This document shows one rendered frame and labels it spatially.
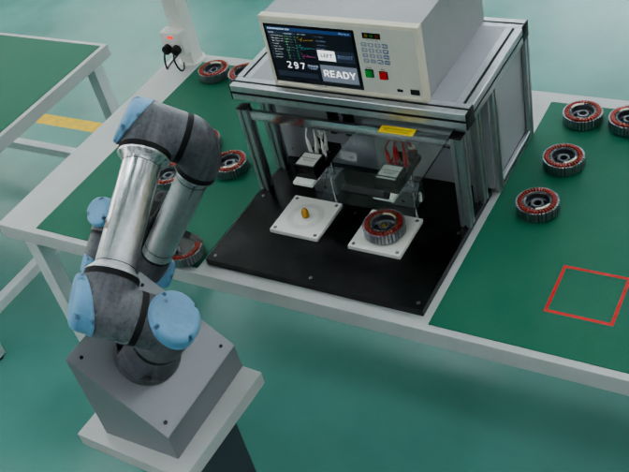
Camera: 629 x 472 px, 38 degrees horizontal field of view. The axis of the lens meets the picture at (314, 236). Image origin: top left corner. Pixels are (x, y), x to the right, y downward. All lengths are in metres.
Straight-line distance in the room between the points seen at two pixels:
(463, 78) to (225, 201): 0.81
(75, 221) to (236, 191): 0.50
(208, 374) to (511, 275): 0.77
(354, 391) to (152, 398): 1.15
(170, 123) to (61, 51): 1.86
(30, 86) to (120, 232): 1.81
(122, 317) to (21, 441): 1.57
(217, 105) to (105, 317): 1.43
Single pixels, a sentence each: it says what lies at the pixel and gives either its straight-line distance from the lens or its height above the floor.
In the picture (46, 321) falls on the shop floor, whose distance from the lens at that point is 3.78.
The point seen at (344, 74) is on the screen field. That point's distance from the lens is 2.33.
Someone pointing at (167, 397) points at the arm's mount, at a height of 0.86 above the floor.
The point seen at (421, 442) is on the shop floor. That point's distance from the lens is 2.93.
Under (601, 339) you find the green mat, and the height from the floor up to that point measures 0.75.
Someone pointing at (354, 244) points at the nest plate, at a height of 0.78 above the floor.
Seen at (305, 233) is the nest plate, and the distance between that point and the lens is 2.47.
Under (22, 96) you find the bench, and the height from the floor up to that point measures 0.75.
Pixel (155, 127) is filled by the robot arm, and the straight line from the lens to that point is 2.02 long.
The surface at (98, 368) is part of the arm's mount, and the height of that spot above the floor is 0.96.
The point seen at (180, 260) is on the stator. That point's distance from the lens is 2.52.
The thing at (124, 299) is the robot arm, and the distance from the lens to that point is 1.89.
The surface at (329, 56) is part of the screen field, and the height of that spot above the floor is 1.22.
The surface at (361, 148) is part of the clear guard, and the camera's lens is 2.24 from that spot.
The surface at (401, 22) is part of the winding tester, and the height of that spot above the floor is 1.32.
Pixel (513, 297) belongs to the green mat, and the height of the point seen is 0.75.
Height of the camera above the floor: 2.36
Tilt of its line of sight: 40 degrees down
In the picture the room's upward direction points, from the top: 15 degrees counter-clockwise
